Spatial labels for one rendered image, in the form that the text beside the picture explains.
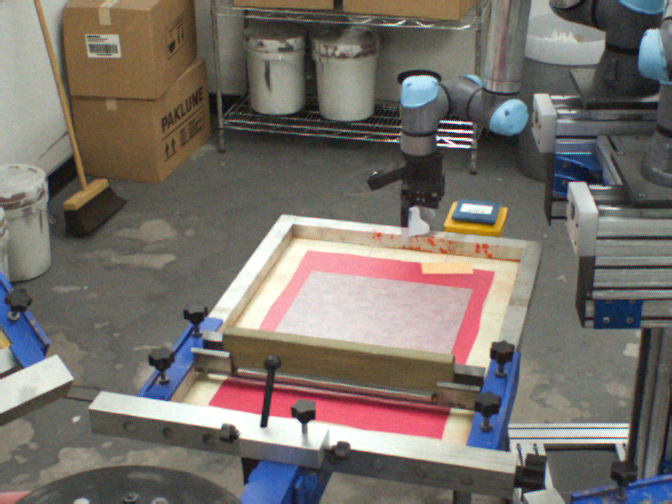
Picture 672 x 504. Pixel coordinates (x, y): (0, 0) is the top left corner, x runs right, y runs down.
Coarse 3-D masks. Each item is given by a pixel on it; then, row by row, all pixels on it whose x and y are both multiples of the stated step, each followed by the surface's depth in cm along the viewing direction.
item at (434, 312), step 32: (416, 288) 240; (448, 288) 240; (480, 288) 240; (384, 320) 229; (416, 320) 229; (448, 320) 228; (448, 352) 218; (352, 416) 200; (384, 416) 200; (416, 416) 200
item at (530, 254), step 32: (288, 224) 259; (320, 224) 259; (352, 224) 259; (256, 256) 246; (480, 256) 251; (512, 256) 249; (256, 288) 239; (224, 320) 223; (512, 320) 221; (192, 384) 209
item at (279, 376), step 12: (240, 372) 207; (252, 372) 206; (264, 372) 206; (276, 372) 206; (288, 372) 206; (312, 384) 204; (324, 384) 203; (336, 384) 202; (348, 384) 202; (360, 384) 202; (396, 396) 200; (408, 396) 199; (420, 396) 199; (432, 396) 199
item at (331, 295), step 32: (320, 256) 253; (352, 256) 253; (288, 288) 241; (320, 288) 241; (352, 288) 240; (384, 288) 240; (288, 320) 229; (320, 320) 229; (352, 320) 229; (224, 384) 210; (256, 384) 210; (288, 416) 201; (320, 416) 201
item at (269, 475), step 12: (264, 468) 174; (276, 468) 174; (288, 468) 174; (300, 468) 176; (252, 480) 172; (264, 480) 172; (276, 480) 172; (288, 480) 172; (252, 492) 169; (264, 492) 169; (276, 492) 169; (288, 492) 171
